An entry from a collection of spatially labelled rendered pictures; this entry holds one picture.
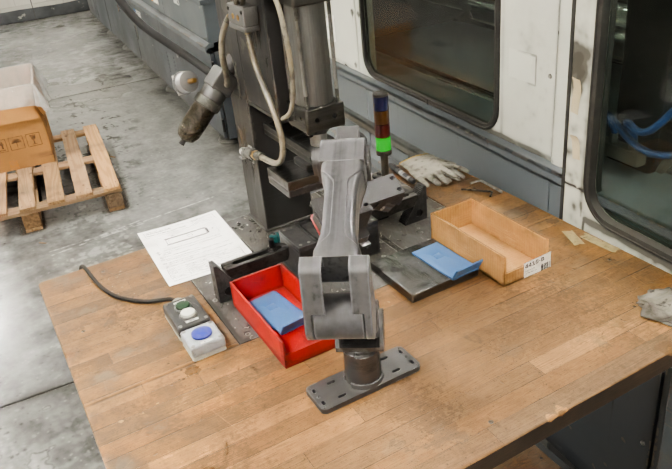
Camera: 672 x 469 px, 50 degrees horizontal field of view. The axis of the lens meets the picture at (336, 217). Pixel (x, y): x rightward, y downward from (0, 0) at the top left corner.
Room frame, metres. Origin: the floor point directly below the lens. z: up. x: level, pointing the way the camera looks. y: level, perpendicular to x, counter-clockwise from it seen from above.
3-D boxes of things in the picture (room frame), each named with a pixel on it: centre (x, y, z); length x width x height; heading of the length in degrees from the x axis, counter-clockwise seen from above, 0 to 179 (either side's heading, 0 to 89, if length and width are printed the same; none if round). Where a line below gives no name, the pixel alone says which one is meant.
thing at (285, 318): (1.20, 0.13, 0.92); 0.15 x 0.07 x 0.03; 34
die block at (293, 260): (1.40, 0.02, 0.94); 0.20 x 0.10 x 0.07; 117
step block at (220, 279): (1.29, 0.24, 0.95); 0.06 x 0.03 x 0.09; 117
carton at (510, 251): (1.36, -0.33, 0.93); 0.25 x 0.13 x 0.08; 27
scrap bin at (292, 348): (1.17, 0.12, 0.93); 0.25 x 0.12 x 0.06; 27
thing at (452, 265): (1.30, -0.23, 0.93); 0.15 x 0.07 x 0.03; 29
